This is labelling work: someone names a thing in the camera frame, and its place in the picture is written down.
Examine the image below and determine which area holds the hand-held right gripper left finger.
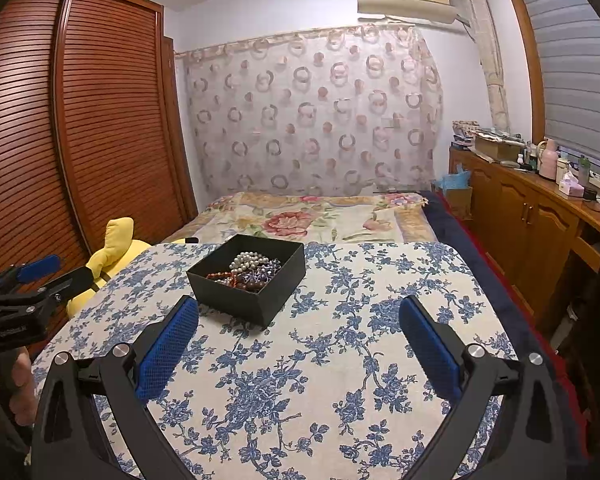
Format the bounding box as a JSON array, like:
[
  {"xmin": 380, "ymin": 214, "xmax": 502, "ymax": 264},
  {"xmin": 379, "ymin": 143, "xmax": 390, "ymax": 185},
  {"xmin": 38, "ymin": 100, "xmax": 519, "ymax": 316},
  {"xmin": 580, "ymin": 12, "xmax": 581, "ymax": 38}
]
[{"xmin": 30, "ymin": 294, "xmax": 201, "ymax": 480}]

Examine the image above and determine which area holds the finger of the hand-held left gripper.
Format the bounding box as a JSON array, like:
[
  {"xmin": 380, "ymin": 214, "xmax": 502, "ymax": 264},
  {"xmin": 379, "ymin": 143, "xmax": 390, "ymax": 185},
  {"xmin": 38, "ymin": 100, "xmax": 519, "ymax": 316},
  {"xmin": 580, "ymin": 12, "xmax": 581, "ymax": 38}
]
[
  {"xmin": 27, "ymin": 266, "xmax": 97, "ymax": 306},
  {"xmin": 0, "ymin": 254, "xmax": 62, "ymax": 288}
]

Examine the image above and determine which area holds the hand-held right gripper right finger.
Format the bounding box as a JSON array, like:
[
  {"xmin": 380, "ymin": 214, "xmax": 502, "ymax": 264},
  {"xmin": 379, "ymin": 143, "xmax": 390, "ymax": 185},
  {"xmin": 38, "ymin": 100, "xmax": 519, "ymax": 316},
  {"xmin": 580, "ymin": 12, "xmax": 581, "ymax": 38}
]
[{"xmin": 398, "ymin": 296, "xmax": 588, "ymax": 480}]

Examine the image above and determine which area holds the black cardboard box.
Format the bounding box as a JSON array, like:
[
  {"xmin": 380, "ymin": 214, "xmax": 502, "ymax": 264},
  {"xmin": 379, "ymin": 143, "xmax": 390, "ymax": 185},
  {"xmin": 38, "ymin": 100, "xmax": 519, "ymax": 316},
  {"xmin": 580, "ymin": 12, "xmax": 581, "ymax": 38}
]
[{"xmin": 186, "ymin": 233, "xmax": 307, "ymax": 329}]

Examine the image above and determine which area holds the white pearl necklace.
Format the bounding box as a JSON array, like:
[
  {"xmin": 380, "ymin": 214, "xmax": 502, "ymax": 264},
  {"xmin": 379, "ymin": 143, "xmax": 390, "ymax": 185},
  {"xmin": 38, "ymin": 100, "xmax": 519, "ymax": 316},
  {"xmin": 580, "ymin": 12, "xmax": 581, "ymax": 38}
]
[{"xmin": 228, "ymin": 252, "xmax": 272, "ymax": 274}]

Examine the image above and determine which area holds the purple crystal bracelet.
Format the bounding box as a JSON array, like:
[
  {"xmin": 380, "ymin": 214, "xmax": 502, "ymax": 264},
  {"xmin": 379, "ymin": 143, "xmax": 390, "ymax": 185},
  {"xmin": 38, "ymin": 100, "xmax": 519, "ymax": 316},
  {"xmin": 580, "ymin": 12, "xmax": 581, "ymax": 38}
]
[{"xmin": 244, "ymin": 259, "xmax": 282, "ymax": 285}]

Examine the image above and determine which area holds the person's left hand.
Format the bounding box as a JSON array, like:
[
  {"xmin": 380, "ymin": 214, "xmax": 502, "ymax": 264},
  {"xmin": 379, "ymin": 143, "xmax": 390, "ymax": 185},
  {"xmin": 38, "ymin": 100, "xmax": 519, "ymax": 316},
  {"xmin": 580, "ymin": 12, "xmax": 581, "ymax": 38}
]
[{"xmin": 0, "ymin": 351, "xmax": 37, "ymax": 427}]

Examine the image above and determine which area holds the yellow plush toy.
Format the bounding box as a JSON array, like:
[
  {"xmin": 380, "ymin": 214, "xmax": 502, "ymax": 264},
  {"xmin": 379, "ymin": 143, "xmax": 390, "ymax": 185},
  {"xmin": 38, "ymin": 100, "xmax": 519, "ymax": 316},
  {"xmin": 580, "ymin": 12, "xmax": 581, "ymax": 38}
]
[{"xmin": 66, "ymin": 217, "xmax": 154, "ymax": 319}]

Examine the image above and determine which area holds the blue floral cloth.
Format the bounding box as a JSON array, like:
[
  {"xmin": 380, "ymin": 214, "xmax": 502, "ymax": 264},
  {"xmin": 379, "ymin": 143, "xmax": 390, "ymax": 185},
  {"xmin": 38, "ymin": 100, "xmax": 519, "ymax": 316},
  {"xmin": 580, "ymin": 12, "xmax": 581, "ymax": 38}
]
[{"xmin": 30, "ymin": 241, "xmax": 547, "ymax": 480}]

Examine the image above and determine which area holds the brown slatted wooden wardrobe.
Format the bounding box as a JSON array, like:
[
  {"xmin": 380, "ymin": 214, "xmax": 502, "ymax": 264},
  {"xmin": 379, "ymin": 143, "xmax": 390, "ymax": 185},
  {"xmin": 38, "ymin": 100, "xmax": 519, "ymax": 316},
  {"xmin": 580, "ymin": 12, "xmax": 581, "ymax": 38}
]
[{"xmin": 0, "ymin": 0, "xmax": 199, "ymax": 288}]

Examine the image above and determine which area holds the wooden side cabinet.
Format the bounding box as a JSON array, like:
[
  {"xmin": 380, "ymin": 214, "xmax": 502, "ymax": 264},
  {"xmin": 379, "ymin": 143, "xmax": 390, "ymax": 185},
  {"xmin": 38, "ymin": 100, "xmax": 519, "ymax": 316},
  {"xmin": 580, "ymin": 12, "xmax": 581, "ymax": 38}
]
[{"xmin": 448, "ymin": 144, "xmax": 600, "ymax": 343}]

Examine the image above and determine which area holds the floral bed blanket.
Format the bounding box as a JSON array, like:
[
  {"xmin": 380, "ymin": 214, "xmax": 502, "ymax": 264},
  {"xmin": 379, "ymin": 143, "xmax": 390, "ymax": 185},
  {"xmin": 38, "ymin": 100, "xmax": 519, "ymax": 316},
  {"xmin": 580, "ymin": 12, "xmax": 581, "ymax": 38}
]
[{"xmin": 159, "ymin": 191, "xmax": 437, "ymax": 247}]

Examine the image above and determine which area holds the stack of patterned cloths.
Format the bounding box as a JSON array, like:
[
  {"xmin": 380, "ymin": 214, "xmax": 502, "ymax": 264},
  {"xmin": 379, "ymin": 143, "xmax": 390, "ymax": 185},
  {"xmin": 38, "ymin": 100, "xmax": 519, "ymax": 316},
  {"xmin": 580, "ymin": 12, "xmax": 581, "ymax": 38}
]
[{"xmin": 451, "ymin": 120, "xmax": 479, "ymax": 152}]

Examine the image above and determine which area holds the pink tissue box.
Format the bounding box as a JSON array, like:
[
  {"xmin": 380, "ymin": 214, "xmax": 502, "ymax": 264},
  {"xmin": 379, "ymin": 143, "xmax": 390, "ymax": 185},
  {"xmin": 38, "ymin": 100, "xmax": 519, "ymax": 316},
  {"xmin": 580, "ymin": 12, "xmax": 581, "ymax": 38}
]
[{"xmin": 558, "ymin": 172, "xmax": 586, "ymax": 196}]

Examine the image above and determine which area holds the pink thermos jug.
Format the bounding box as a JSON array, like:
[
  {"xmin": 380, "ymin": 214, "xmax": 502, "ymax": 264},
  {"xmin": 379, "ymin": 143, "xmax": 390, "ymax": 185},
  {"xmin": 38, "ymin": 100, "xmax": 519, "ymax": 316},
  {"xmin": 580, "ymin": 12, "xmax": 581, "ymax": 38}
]
[{"xmin": 538, "ymin": 138, "xmax": 561, "ymax": 181}]

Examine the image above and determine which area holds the circle-patterned sheer curtain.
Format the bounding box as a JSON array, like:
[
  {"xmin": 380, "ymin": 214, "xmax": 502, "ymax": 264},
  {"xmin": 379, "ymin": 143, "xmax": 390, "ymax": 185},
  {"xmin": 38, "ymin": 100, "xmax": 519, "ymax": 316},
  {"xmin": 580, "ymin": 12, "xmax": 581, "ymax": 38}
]
[{"xmin": 176, "ymin": 24, "xmax": 444, "ymax": 199}]

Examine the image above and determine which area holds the lace window curtain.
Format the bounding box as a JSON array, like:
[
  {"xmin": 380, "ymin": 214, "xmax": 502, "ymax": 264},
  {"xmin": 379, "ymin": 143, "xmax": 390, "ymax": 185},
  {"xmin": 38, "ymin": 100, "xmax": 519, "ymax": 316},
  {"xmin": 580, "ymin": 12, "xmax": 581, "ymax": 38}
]
[{"xmin": 457, "ymin": 0, "xmax": 512, "ymax": 133}]

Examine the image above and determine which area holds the grey window blind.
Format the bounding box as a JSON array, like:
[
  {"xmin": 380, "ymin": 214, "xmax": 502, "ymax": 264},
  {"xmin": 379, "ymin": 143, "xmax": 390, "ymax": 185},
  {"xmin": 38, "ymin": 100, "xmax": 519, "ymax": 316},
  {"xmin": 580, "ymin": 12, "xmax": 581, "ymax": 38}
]
[{"xmin": 510, "ymin": 0, "xmax": 600, "ymax": 173}]

